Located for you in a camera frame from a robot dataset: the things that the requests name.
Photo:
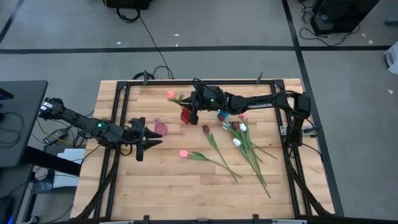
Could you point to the pink glass vase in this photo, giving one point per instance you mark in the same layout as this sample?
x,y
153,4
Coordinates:
x,y
161,128

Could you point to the pink artificial tulip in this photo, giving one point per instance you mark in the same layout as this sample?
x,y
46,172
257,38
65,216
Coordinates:
x,y
242,115
183,153
170,94

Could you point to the red glass vase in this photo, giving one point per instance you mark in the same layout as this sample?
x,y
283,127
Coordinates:
x,y
185,116

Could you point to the black desk foot bar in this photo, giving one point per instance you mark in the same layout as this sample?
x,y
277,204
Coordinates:
x,y
53,161

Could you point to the black equipment box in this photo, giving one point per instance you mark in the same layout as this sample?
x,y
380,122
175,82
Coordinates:
x,y
127,3

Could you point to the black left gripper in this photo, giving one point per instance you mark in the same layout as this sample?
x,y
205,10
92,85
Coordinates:
x,y
133,133

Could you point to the black desk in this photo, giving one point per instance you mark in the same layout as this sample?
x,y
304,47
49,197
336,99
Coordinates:
x,y
21,124

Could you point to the white paper sheet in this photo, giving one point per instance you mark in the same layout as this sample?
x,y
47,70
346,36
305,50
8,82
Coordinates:
x,y
73,154

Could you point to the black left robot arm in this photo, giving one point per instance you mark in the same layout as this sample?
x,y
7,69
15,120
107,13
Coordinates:
x,y
77,119

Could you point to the black power adapter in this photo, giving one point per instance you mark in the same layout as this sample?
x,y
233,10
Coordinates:
x,y
56,135

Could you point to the white plastic object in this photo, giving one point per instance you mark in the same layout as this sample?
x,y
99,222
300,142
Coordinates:
x,y
392,59

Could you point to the black equipment case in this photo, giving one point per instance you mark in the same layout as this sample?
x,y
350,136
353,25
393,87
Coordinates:
x,y
339,15

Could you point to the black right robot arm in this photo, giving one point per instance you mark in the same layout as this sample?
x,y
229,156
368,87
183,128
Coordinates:
x,y
258,102

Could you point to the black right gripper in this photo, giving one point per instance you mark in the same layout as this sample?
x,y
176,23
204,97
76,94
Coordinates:
x,y
210,96

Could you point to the teal glass vase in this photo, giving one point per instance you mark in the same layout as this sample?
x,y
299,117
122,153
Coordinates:
x,y
224,113

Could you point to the black aluminium table frame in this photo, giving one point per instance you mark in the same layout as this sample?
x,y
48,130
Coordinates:
x,y
155,82

